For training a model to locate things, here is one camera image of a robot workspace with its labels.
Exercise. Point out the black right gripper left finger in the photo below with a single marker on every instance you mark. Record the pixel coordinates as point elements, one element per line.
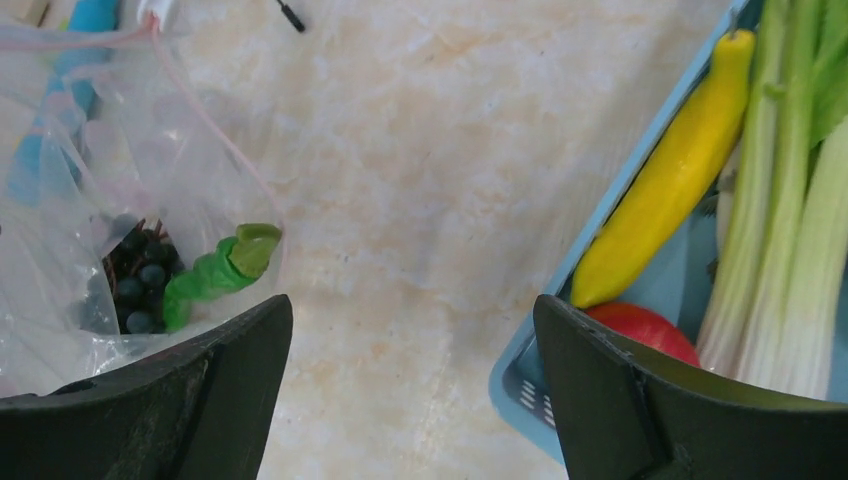
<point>200,409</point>

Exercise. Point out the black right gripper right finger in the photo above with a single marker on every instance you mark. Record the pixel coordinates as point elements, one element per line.
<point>626,411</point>

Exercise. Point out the black grape bunch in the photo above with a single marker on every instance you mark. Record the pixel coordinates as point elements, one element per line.
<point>125,295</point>

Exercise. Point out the green chili pepper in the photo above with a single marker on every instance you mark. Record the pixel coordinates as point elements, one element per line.
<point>236,263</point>

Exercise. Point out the clear zip top bag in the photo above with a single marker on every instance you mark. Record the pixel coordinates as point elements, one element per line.
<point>152,146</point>

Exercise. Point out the red tomato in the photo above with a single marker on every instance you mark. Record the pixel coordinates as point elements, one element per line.
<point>647,328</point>

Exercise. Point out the yellow banana pepper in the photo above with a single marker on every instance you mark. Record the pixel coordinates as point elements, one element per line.
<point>684,163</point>

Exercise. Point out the teal silicone tool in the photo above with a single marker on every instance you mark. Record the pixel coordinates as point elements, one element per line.
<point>66,102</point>

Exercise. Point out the pink microphone on tripod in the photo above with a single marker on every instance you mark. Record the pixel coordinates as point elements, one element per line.
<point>291,16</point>

